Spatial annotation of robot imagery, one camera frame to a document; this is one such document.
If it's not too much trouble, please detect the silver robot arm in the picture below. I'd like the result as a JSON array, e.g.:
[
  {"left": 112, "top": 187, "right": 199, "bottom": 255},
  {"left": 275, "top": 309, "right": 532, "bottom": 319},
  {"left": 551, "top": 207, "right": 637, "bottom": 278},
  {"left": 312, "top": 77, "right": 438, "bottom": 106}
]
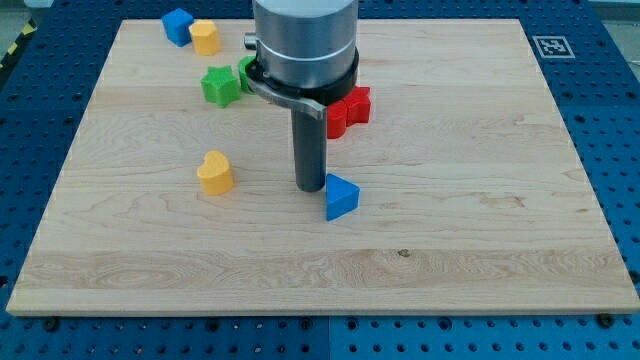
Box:
[{"left": 246, "top": 0, "right": 359, "bottom": 119}]

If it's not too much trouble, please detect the blue triangle block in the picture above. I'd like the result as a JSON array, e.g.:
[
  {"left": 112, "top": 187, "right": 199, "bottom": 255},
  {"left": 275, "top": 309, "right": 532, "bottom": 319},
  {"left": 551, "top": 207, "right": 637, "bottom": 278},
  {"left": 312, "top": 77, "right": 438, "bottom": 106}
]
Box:
[{"left": 326, "top": 174, "right": 360, "bottom": 221}]

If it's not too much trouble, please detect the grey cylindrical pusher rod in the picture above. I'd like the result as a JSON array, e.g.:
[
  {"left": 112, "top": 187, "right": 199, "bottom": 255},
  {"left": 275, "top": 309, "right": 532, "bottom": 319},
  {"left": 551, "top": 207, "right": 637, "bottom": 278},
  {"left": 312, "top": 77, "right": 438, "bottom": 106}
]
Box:
[{"left": 291, "top": 109, "right": 327, "bottom": 192}]

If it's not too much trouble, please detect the red round block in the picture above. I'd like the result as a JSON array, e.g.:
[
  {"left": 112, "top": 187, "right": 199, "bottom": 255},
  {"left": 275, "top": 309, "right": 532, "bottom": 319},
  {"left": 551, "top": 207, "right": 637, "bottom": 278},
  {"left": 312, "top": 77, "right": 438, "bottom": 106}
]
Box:
[{"left": 327, "top": 100, "right": 348, "bottom": 139}]

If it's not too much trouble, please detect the red cross block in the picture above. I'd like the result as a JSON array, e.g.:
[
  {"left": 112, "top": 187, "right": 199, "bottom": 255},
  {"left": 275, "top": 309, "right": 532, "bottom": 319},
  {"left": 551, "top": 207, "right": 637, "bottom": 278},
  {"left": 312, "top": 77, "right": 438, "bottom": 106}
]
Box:
[{"left": 343, "top": 86, "right": 371, "bottom": 127}]

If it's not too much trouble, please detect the yellow heart block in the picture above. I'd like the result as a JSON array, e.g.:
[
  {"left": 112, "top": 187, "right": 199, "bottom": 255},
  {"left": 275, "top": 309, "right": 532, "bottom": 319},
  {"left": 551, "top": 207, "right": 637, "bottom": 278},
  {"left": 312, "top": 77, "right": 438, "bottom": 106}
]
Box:
[{"left": 197, "top": 150, "right": 235, "bottom": 196}]

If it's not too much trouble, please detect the green star block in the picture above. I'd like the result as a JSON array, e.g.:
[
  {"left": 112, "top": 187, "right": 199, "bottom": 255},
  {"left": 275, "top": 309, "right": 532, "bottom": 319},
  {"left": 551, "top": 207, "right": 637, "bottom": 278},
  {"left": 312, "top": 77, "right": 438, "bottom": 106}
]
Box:
[{"left": 201, "top": 65, "right": 241, "bottom": 108}]

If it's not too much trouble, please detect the green round block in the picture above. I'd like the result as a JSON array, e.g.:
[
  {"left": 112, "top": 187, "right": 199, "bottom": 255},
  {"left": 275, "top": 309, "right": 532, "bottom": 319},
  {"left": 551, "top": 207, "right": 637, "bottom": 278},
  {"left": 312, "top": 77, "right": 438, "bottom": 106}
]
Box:
[{"left": 238, "top": 55, "right": 255, "bottom": 95}]

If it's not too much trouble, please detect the wooden board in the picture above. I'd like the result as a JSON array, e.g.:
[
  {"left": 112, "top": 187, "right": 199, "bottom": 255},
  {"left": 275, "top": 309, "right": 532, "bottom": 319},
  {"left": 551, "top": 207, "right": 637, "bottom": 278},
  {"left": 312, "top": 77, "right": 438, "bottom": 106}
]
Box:
[{"left": 7, "top": 19, "right": 639, "bottom": 317}]

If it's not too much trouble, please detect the yellow hexagon block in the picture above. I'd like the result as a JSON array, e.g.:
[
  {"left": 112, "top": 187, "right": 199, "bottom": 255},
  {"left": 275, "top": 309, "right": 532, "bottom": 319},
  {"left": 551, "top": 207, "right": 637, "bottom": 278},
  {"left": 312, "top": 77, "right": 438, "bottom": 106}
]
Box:
[{"left": 189, "top": 20, "right": 222, "bottom": 56}]

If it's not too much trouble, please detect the blue cube block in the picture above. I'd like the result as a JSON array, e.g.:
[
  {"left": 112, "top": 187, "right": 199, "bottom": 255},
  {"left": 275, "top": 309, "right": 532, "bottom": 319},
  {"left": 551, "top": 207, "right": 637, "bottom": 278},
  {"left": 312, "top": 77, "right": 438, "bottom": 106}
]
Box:
[{"left": 161, "top": 8, "right": 194, "bottom": 47}]

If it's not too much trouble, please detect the white fiducial marker tag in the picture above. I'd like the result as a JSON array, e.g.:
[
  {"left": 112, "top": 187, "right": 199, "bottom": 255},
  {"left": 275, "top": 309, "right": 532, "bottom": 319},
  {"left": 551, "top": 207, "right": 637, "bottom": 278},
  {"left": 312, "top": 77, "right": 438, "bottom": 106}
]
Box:
[{"left": 532, "top": 35, "right": 575, "bottom": 59}]

